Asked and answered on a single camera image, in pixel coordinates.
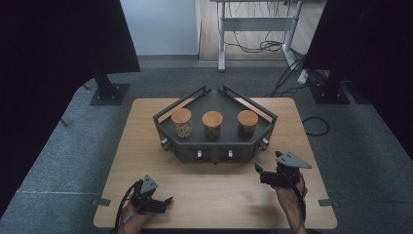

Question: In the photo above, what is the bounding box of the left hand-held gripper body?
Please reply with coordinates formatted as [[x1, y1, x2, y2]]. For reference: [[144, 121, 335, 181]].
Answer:
[[131, 174, 164, 215]]

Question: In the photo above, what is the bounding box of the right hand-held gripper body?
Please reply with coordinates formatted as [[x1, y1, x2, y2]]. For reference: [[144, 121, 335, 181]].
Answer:
[[270, 150, 313, 189]]

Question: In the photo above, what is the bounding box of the dark grey corner rack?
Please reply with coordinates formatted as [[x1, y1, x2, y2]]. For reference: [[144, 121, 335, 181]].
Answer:
[[152, 85, 279, 164]]

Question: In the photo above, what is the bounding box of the glass jar of red contents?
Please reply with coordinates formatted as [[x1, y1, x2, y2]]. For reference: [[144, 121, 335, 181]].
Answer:
[[237, 109, 260, 140]]

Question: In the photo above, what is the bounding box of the glass jar of brown balls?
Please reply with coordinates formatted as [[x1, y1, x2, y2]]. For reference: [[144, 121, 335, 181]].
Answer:
[[202, 110, 224, 141]]

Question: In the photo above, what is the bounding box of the glass jar of pale seeds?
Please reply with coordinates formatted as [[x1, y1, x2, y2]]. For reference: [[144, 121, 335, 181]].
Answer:
[[170, 107, 194, 139]]

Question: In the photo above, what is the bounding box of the person's right hand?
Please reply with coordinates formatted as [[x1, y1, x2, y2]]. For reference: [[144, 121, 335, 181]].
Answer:
[[273, 178, 309, 211]]

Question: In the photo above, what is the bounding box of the grey tape strip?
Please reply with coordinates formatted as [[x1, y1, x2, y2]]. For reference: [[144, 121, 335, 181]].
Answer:
[[90, 196, 112, 208]]

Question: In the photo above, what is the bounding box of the black stand base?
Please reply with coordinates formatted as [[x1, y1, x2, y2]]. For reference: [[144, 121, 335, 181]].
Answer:
[[306, 69, 352, 105], [89, 72, 131, 106]]

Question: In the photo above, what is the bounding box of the white power strip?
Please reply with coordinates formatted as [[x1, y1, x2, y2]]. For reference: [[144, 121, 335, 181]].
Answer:
[[296, 68, 310, 86]]

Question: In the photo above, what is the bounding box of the black curtain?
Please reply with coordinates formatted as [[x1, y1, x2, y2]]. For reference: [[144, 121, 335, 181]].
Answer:
[[302, 0, 413, 161], [0, 0, 141, 219]]

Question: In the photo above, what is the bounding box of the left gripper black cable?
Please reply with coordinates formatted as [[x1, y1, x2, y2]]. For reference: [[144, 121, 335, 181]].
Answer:
[[114, 179, 142, 234]]

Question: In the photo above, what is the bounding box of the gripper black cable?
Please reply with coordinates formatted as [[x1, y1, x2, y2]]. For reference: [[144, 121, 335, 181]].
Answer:
[[282, 169, 309, 230], [114, 179, 142, 234]]

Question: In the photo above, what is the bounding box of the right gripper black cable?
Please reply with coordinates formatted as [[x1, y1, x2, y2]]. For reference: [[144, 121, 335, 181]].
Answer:
[[282, 169, 309, 230]]

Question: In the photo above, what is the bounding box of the black cable loop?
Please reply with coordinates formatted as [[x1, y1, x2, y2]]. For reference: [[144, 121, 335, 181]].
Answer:
[[301, 115, 331, 137]]

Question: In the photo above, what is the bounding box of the bundle of black cables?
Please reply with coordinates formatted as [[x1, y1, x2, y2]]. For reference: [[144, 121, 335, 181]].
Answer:
[[223, 0, 310, 98]]

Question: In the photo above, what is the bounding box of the white metal desk frame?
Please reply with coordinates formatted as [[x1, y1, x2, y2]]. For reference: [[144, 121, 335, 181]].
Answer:
[[209, 0, 305, 72]]

